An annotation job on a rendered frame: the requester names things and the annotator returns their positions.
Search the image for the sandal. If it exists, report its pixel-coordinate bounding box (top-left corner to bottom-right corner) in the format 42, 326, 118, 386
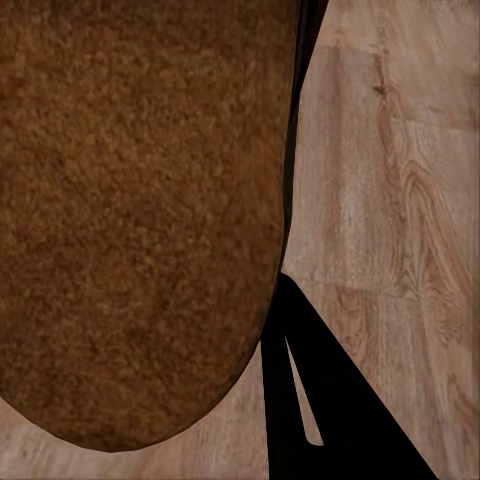
0, 0, 328, 453

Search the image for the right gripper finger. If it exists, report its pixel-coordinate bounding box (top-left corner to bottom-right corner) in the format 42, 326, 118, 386
261, 273, 438, 480

